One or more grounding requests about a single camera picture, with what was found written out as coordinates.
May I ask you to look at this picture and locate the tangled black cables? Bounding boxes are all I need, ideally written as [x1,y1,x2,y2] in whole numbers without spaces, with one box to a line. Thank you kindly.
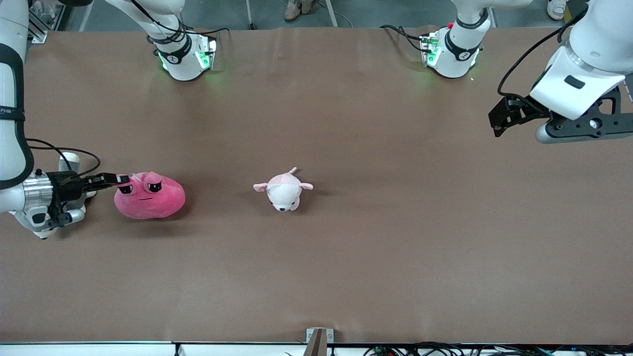
[363,341,633,356]

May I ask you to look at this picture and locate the light pink pig plush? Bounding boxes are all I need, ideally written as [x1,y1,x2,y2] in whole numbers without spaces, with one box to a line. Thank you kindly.
[253,167,314,212]

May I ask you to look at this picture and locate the aluminium frame profile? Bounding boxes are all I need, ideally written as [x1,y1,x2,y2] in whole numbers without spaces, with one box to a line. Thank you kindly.
[27,0,67,44]

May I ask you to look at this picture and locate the round dark pink plush toy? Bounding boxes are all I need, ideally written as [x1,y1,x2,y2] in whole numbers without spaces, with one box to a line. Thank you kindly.
[114,171,186,220]

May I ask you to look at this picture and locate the black right base cable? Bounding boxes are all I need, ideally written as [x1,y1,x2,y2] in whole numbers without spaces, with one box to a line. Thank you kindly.
[130,0,231,38]

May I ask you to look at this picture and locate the black base cable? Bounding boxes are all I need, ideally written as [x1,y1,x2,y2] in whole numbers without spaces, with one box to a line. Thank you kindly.
[130,0,231,38]
[380,24,428,52]

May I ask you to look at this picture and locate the grey white husky plush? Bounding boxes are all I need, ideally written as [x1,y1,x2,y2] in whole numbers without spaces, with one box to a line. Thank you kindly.
[32,152,97,240]

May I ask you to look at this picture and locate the black left base cable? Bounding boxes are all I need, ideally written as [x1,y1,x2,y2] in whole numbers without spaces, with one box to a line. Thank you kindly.
[380,24,428,52]

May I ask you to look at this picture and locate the brown camera post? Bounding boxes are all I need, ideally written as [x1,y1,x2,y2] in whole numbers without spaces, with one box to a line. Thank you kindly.
[303,330,328,356]

